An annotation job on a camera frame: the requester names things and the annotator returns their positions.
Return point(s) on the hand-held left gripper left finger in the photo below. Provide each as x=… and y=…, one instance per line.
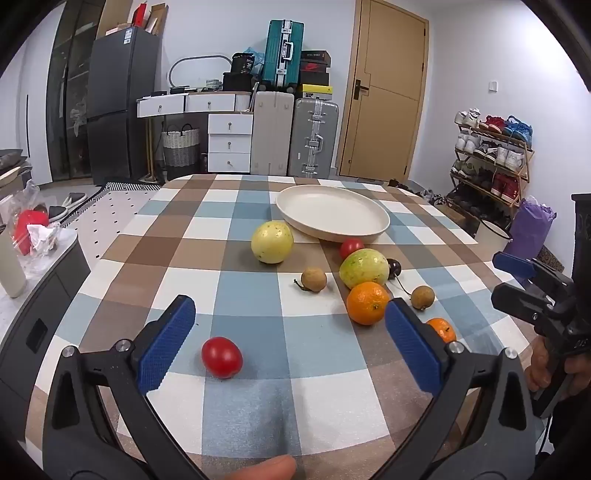
x=168, y=344

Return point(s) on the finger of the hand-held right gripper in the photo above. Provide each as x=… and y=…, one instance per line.
x=521, y=302
x=512, y=265

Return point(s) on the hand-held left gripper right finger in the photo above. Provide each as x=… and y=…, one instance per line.
x=413, y=348

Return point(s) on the small orange mandarin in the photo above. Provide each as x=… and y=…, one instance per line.
x=442, y=328

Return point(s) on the brown longan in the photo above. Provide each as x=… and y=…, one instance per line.
x=315, y=279
x=422, y=297

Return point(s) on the large red tomato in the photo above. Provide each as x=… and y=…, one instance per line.
x=221, y=357

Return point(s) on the large orange mandarin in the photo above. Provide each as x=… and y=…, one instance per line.
x=368, y=303

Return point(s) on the dark cherry with stem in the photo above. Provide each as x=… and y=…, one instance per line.
x=394, y=267

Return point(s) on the cream round plate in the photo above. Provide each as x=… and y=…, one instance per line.
x=332, y=207

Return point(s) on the person's right hand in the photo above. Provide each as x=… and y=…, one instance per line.
x=539, y=367

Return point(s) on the person's left hand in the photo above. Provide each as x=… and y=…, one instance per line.
x=268, y=470

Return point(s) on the white enamel pot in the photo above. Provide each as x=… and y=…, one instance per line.
x=491, y=235

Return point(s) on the purple bag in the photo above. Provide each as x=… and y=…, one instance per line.
x=531, y=230

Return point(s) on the green guava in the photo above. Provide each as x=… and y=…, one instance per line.
x=364, y=267

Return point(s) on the wooden shoe rack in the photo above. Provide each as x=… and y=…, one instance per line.
x=494, y=157

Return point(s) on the small red tomato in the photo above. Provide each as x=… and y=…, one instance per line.
x=351, y=247

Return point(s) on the checkered tablecloth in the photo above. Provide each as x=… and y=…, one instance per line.
x=286, y=406

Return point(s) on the dotted floor rug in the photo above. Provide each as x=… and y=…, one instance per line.
x=111, y=217

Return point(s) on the yellow guava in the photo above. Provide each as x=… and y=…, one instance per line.
x=272, y=242

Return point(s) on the pair of slippers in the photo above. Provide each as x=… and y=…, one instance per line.
x=64, y=205

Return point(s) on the white bottle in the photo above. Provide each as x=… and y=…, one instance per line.
x=11, y=267

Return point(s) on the plastic bag with red item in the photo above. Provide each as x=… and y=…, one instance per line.
x=32, y=221

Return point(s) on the woven laundry basket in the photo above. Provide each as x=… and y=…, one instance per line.
x=181, y=145

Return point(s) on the white drawer dresser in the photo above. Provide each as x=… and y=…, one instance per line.
x=230, y=143

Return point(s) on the wooden door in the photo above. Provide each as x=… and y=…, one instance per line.
x=388, y=92

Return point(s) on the silver suitcase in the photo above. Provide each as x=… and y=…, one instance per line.
x=314, y=138

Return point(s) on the beige suitcase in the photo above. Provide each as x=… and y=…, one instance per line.
x=272, y=134

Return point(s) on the dark grey fridge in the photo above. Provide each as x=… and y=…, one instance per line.
x=122, y=106

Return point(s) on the yellow and black box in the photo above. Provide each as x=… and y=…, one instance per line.
x=316, y=91

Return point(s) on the dark glass cabinet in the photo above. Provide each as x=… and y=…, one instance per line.
x=69, y=92

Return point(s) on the oval mirror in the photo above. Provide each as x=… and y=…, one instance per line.
x=173, y=69

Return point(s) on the red and black shoe box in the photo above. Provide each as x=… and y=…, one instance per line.
x=315, y=74

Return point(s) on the black box with print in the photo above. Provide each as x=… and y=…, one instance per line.
x=243, y=63

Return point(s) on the blue plastic bag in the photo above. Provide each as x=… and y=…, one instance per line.
x=258, y=57

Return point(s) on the teal suitcase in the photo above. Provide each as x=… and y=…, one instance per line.
x=281, y=50

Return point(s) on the cardboard boxes on fridge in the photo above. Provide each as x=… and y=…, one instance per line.
x=115, y=18

